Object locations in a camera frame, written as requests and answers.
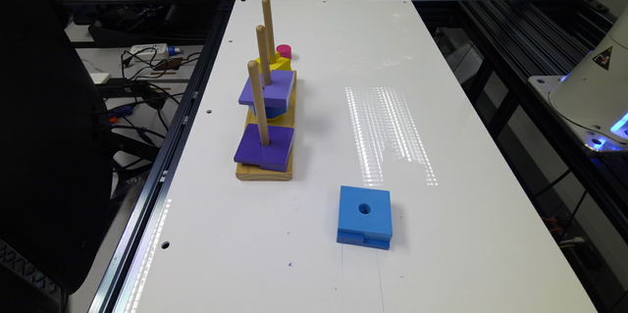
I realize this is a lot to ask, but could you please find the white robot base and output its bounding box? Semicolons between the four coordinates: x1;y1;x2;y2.
528;13;627;153

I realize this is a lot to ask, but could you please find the dark purple square block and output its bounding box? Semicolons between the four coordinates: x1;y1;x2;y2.
234;124;294;172

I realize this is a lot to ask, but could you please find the blue round block under purple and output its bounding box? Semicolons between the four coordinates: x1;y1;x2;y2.
248;105;288;120

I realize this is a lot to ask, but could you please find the light purple square block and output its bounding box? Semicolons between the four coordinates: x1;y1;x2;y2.
238;70;295;109

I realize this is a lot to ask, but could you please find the yellow block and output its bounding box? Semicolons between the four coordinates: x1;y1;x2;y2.
269;51;291;71

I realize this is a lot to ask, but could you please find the pink cylinder block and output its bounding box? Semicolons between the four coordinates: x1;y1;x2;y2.
276;44;292;59

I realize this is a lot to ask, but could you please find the blue square block with hole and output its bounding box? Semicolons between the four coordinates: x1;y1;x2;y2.
337;185;393;250

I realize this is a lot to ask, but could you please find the near wooden peg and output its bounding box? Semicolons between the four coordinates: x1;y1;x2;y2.
247;60;270;146

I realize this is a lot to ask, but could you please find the wooden peg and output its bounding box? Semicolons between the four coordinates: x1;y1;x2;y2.
262;0;276;64
256;25;272;86
247;60;270;146

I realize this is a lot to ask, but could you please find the wooden peg base board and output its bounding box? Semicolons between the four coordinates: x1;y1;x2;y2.
235;75;296;181

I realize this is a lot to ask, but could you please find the middle wooden peg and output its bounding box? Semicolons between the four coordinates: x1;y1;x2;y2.
256;25;272;86

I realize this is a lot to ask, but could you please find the far wooden peg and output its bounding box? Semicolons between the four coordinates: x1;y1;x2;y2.
262;0;276;64

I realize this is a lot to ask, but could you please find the black power strip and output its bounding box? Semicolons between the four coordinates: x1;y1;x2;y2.
96;78;152;98

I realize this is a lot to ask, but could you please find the black office chair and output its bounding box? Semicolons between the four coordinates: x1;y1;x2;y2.
1;0;113;312

